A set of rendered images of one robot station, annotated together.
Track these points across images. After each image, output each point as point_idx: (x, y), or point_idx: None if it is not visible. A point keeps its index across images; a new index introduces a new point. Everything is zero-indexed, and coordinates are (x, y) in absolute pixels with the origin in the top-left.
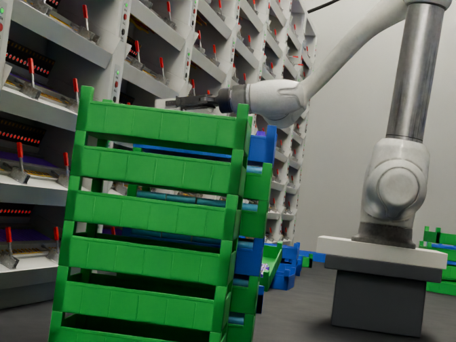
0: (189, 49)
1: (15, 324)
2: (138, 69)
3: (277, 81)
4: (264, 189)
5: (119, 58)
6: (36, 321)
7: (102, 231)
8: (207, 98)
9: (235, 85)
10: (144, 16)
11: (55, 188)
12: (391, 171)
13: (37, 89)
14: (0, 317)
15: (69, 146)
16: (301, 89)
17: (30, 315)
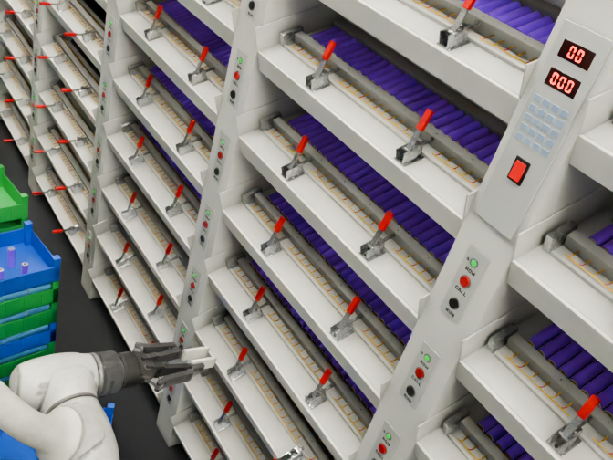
0: (394, 432)
1: (76, 314)
2: (232, 308)
3: (47, 355)
4: None
5: (199, 263)
6: (77, 328)
7: (177, 406)
8: (134, 349)
9: (112, 352)
10: (255, 257)
11: (134, 298)
12: None
13: (121, 211)
14: (96, 318)
15: None
16: (12, 375)
17: (98, 339)
